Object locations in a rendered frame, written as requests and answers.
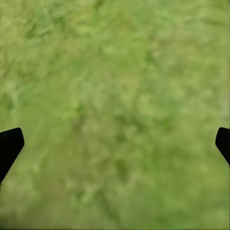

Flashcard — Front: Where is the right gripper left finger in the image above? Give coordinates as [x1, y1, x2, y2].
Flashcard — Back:
[0, 127, 24, 184]

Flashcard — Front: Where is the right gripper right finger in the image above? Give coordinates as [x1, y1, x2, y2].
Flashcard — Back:
[215, 127, 230, 165]

